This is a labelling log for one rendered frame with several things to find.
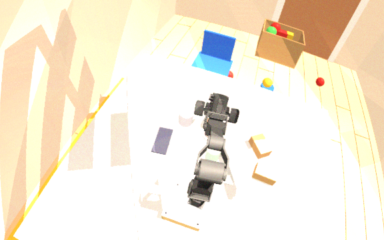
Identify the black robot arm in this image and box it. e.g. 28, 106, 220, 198
187, 92, 229, 209

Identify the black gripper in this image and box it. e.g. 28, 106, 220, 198
194, 100, 240, 124

